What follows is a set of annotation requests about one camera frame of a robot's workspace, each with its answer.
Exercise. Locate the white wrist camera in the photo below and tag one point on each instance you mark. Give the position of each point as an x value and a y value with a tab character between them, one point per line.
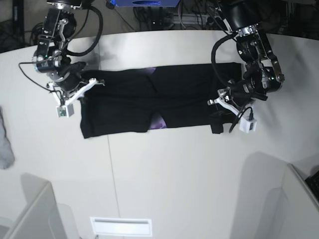
246	125
65	111

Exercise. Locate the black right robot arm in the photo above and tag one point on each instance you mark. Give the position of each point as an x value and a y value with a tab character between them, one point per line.
60	22

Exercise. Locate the white partition panel right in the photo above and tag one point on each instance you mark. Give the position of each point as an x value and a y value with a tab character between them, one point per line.
294	213

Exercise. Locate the white partition panel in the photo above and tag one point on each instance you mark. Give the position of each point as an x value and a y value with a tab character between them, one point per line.
42	217
294	213

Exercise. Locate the white power strip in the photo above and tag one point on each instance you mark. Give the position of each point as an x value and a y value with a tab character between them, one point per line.
188	19

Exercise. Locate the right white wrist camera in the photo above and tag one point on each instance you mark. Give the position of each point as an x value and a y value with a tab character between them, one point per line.
65	111

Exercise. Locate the black keyboard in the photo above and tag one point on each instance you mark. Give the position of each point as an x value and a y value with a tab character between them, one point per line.
313	184

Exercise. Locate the white table slot plate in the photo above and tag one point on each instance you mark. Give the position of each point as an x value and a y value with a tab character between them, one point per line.
122	227

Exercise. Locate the grey cloth at edge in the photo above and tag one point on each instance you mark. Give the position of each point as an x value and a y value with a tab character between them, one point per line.
7	158

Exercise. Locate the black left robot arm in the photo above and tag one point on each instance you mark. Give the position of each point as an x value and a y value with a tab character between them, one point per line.
241	21

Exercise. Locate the white partition panel left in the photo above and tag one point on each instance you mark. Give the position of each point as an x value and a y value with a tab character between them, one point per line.
42	217

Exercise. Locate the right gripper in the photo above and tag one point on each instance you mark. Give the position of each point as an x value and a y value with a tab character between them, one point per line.
68	81

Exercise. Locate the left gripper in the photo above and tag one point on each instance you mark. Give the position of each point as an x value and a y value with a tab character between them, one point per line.
238	96

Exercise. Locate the blue box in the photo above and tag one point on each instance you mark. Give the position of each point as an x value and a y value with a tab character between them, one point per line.
151	3

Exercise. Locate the black T-shirt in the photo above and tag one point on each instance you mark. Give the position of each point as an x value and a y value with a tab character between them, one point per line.
129	100

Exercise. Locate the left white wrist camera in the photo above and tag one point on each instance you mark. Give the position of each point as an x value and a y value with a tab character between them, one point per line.
246	125

